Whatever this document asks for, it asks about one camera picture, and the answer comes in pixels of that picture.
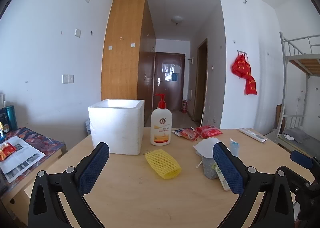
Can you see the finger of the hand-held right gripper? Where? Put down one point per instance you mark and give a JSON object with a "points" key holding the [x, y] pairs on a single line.
{"points": [[301, 159]]}

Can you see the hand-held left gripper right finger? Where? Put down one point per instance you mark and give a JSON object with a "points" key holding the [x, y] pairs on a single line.
{"points": [[227, 170]]}

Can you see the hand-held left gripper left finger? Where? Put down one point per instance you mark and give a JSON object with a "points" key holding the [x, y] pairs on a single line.
{"points": [[92, 168]]}

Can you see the grey sock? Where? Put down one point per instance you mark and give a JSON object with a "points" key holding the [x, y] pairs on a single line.
{"points": [[208, 168]]}

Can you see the blue face mask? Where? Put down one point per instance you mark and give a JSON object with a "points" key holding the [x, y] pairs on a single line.
{"points": [[235, 149]]}

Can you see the white tissue paper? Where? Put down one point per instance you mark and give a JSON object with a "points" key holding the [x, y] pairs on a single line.
{"points": [[205, 146]]}

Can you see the white foam box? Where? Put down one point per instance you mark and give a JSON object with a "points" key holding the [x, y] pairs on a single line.
{"points": [[115, 130]]}

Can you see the yellow foam fruit net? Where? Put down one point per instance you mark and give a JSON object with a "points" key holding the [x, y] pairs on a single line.
{"points": [[162, 164]]}

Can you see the white green packet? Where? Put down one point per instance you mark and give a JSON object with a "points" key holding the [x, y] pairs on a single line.
{"points": [[221, 178]]}

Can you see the grey cloth on bunk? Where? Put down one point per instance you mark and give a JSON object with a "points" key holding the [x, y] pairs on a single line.
{"points": [[296, 134]]}

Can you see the white remote control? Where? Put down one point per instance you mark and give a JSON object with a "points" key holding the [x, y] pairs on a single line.
{"points": [[252, 135]]}

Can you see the side table with patterned cloth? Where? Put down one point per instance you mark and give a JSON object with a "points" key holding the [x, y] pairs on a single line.
{"points": [[47, 143]]}

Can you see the newspaper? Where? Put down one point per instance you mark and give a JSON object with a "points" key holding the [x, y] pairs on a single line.
{"points": [[25, 158]]}

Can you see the red fire extinguisher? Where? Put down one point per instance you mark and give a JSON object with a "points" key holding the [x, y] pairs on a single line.
{"points": [[184, 106]]}

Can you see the white lotion bottle red pump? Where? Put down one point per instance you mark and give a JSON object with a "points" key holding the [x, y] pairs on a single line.
{"points": [[161, 128]]}

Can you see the small red orange packet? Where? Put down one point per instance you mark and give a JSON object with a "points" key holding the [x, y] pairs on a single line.
{"points": [[6, 151]]}

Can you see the red plastic bag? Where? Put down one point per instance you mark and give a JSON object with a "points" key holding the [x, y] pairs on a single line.
{"points": [[240, 66], [250, 85]]}

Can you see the white metal bunk bed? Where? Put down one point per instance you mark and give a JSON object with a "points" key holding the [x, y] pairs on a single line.
{"points": [[305, 64]]}

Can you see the teal tumbler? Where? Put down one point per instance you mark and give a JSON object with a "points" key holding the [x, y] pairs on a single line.
{"points": [[11, 118]]}

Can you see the brown entrance door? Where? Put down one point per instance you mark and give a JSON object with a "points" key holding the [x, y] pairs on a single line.
{"points": [[170, 85]]}

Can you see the wooden wardrobe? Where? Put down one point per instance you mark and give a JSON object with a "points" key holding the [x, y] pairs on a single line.
{"points": [[122, 55]]}

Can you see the round ceiling lamp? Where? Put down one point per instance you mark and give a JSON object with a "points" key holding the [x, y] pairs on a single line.
{"points": [[177, 19]]}

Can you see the white double wall socket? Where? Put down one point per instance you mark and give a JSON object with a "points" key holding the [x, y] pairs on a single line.
{"points": [[68, 78]]}

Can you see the brown side door frame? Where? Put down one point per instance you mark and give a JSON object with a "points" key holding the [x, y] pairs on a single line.
{"points": [[200, 80]]}

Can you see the metal wall hook rack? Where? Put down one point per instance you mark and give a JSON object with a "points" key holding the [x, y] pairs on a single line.
{"points": [[242, 52]]}

